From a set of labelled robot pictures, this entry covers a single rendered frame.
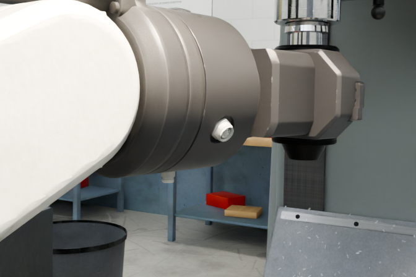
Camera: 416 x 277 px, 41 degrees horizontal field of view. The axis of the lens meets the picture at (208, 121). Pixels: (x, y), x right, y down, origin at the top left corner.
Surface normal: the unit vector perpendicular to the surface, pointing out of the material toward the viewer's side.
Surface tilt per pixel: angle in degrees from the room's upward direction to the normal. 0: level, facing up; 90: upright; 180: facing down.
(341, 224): 63
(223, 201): 90
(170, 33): 54
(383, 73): 90
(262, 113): 90
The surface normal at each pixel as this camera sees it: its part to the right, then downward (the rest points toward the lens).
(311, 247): -0.43, -0.40
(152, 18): 0.47, -0.75
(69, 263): 0.29, 0.12
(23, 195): 0.73, 0.07
